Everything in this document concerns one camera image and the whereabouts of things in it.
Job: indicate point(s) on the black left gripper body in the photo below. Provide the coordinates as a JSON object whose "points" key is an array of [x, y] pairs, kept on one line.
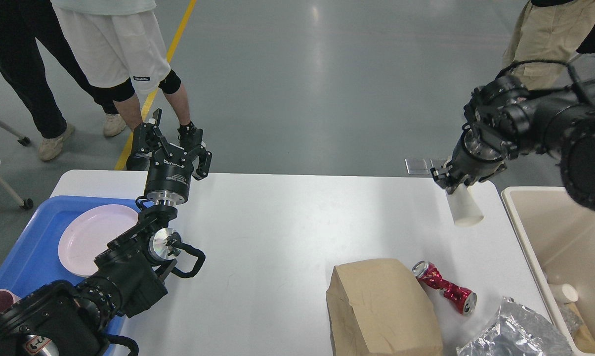
{"points": [[169, 175]]}

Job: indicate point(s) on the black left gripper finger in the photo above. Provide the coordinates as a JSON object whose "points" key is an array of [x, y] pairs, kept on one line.
{"points": [[149, 142], [196, 151]]}

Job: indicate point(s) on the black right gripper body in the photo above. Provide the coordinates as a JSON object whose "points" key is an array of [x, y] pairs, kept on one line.
{"points": [[474, 159]]}

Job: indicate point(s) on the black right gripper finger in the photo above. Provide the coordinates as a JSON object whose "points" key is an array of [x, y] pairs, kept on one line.
{"points": [[443, 177], [470, 182]]}

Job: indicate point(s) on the white paper cup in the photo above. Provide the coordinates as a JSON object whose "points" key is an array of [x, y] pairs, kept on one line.
{"points": [[464, 209]]}

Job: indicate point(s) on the pink plastic plate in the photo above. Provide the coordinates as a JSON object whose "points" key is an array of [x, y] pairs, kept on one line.
{"points": [[88, 234]]}

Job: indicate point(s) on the crushed red soda can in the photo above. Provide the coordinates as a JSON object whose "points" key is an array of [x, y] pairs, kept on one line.
{"points": [[464, 300]]}

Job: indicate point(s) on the brown paper bag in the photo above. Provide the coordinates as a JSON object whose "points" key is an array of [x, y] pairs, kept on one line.
{"points": [[378, 308]]}

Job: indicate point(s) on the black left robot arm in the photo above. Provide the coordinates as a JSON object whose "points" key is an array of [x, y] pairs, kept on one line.
{"points": [[65, 319]]}

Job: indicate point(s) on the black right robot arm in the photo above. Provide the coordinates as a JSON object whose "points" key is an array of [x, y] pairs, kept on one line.
{"points": [[506, 120]]}

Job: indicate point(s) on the metal floor plate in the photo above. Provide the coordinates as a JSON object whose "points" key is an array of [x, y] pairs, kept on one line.
{"points": [[418, 166]]}

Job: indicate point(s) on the person in white shorts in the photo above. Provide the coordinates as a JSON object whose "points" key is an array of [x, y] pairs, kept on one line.
{"points": [[119, 46]]}

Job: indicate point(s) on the beige plastic bin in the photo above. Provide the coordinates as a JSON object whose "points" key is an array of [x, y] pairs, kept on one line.
{"points": [[558, 238]]}

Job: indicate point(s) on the small white cup in bin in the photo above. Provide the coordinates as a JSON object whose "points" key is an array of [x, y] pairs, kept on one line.
{"points": [[564, 293]]}

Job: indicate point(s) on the blue plastic tray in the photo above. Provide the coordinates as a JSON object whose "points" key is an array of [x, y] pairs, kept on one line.
{"points": [[34, 260]]}

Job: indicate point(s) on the silver foil bag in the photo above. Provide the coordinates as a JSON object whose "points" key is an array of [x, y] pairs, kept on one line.
{"points": [[517, 330]]}

